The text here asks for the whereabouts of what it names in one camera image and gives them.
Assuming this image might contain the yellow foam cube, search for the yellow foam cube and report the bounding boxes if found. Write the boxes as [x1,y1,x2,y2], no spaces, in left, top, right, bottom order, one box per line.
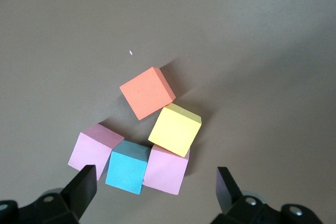
[148,102,202,158]

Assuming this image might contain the brown table cover sheet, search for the brown table cover sheet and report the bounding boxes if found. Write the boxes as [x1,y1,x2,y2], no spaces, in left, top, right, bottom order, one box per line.
[0,0,336,224]

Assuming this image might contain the pink foam cube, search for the pink foam cube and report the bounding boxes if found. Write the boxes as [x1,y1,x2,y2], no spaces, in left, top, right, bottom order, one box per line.
[143,144,190,196]
[67,123,125,182]

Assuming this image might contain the blue foam cube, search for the blue foam cube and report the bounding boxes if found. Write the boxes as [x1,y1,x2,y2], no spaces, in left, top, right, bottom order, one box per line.
[105,140,152,195]

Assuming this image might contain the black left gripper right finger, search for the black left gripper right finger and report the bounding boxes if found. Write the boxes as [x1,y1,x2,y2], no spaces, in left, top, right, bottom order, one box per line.
[212,166,323,224]

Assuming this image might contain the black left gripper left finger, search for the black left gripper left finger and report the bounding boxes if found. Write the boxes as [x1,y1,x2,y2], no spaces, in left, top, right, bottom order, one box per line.
[15,165,98,224]

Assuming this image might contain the orange foam cube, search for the orange foam cube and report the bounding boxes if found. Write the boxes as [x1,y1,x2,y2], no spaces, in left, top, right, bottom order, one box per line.
[119,66,176,121]

